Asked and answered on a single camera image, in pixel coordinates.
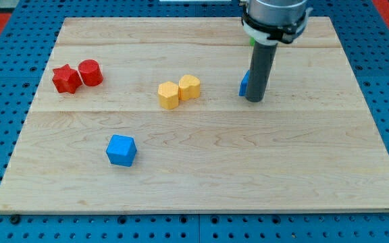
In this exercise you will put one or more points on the blue triangle block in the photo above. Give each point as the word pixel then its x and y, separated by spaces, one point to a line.
pixel 243 84

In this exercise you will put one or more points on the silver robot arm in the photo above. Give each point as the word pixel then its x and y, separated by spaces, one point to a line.
pixel 275 21

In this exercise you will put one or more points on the green circle block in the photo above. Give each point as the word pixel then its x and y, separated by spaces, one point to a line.
pixel 252 42

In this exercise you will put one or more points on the yellow heart block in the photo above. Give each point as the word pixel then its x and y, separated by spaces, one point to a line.
pixel 189 87

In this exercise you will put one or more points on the yellow hexagon block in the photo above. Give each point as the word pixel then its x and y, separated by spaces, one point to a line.
pixel 168 93

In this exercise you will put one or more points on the wooden board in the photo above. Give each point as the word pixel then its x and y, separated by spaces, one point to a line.
pixel 310 146

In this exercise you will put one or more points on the blue cube block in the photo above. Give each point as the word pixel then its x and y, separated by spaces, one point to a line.
pixel 121 150

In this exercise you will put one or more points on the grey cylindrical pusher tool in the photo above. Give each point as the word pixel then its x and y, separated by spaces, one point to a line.
pixel 260 68

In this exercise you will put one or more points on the red cylinder block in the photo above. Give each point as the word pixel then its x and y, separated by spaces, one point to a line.
pixel 90 72

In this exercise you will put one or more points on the red star block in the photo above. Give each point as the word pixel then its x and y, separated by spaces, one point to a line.
pixel 66 79

